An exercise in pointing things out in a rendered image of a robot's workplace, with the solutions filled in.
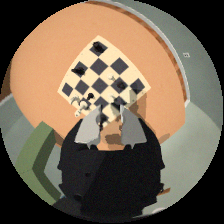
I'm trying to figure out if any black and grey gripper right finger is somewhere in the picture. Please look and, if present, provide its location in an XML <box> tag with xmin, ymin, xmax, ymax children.
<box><xmin>119</xmin><ymin>104</ymin><xmax>165</xmax><ymax>170</ymax></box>

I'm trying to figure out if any chessboard with pieces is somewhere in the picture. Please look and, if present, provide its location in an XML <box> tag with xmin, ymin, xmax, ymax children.
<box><xmin>58</xmin><ymin>35</ymin><xmax>151</xmax><ymax>127</ymax></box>

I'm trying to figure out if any black chess piece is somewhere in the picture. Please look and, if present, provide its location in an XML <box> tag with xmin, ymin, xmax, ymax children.
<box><xmin>92</xmin><ymin>41</ymin><xmax>102</xmax><ymax>52</ymax></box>
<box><xmin>98</xmin><ymin>114</ymin><xmax>106</xmax><ymax>132</ymax></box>
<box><xmin>71</xmin><ymin>67</ymin><xmax>83</xmax><ymax>74</ymax></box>

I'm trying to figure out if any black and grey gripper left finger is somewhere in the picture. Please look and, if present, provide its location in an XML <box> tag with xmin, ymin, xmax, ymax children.
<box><xmin>57</xmin><ymin>104</ymin><xmax>102</xmax><ymax>171</ymax></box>

